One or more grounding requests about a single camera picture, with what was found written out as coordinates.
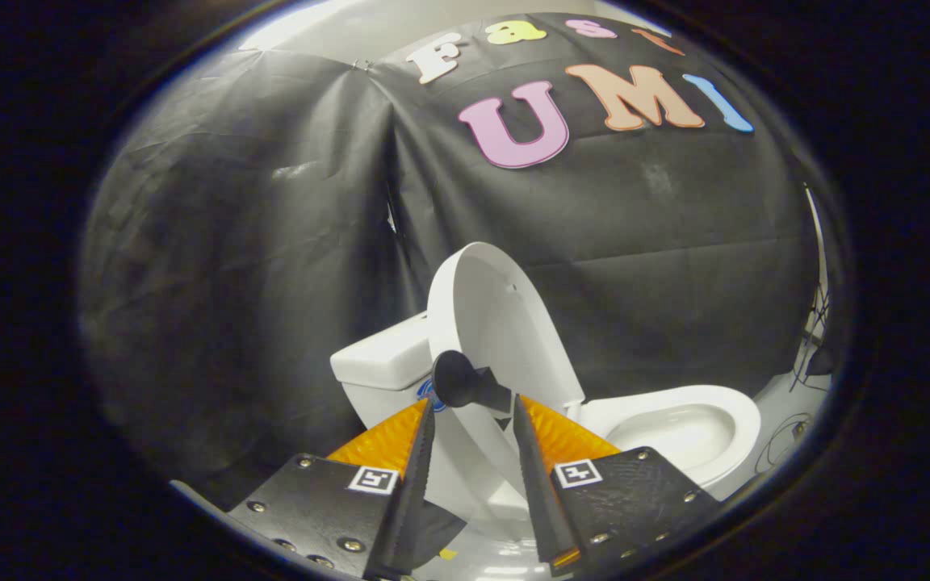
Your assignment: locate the white toilet tank cover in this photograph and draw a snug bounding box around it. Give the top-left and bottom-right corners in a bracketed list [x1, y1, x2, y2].
[329, 311, 434, 392]

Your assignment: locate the white toilet lid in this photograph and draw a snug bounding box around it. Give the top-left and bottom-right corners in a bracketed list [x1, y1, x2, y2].
[426, 242, 587, 517]

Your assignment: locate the black backdrop cloth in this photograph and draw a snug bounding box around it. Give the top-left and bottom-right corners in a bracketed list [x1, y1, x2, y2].
[77, 12, 837, 509]

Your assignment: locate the black round lid knob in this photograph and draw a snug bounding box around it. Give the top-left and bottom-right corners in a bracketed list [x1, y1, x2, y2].
[431, 349, 513, 414]

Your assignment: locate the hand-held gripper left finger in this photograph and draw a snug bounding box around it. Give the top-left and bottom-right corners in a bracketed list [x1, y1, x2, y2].
[227, 394, 438, 580]

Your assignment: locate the white ceramic toilet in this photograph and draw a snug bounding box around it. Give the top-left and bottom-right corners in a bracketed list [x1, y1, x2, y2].
[329, 311, 763, 550]

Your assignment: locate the black tripod stand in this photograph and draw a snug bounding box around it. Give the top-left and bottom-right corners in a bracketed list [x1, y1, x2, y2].
[792, 274, 835, 390]

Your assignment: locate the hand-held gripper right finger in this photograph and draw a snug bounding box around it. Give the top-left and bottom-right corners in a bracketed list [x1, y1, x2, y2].
[512, 394, 720, 575]

